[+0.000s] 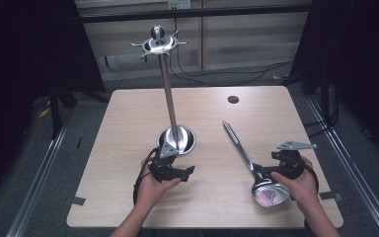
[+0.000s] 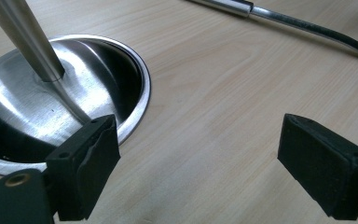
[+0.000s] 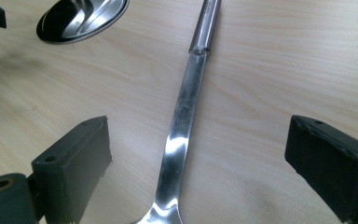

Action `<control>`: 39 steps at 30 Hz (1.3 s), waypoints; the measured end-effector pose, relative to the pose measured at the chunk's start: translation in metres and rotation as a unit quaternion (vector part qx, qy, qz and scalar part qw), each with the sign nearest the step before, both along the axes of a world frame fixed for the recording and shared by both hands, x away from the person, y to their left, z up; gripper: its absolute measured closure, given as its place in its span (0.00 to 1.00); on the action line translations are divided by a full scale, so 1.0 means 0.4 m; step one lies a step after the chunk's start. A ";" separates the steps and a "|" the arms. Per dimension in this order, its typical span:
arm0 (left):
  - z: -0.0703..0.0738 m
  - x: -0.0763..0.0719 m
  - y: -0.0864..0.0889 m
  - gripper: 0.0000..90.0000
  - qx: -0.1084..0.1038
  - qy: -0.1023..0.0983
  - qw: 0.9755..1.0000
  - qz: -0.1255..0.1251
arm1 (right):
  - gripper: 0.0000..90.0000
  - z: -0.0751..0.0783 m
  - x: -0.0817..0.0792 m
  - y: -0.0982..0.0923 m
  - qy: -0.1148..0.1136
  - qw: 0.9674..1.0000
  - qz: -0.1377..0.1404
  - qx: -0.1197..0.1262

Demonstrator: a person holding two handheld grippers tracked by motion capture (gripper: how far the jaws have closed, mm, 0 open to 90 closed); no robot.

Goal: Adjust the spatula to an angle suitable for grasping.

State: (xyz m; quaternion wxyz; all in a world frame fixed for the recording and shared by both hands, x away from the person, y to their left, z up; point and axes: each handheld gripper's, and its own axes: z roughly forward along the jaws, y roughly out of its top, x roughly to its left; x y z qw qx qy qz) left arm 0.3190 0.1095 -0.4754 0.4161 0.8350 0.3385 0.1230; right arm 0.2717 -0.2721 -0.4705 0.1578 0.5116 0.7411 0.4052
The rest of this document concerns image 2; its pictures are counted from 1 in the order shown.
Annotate silver metal rod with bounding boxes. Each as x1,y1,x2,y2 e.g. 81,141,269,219
0,0,66,83

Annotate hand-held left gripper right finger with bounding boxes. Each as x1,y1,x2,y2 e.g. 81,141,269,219
277,113,358,221

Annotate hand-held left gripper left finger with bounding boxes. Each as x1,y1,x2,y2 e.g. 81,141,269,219
45,114,121,222

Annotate stainless steel bowl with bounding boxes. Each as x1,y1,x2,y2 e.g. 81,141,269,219
0,34,152,176

